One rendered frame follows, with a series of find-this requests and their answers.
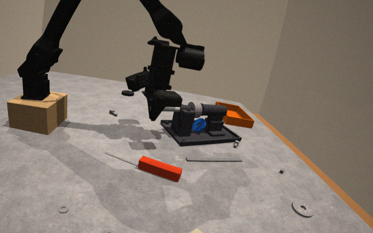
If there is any blue ring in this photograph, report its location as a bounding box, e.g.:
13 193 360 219
192 118 206 133

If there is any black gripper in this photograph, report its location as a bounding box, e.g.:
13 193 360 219
142 63 182 121

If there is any white cylinder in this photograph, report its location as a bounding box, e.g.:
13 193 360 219
162 107 181 112

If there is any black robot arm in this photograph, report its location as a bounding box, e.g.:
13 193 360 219
17 0 205 100

